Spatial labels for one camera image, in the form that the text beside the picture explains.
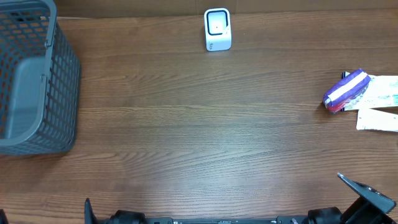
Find red purple tissue pack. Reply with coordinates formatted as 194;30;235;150
323;68;371;113

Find white tube with gold cap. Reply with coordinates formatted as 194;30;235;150
356;109;398;132

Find cream snack bag blue edges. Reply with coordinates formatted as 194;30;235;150
341;75;397;111

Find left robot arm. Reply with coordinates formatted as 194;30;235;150
84;198;146;224

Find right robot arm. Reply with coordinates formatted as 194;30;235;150
303;173;397;224

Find white barcode scanner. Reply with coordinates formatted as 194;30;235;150
204;7;232;52

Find grey plastic shopping basket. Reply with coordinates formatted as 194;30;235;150
1;0;81;156

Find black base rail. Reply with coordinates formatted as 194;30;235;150
141;215;307;224

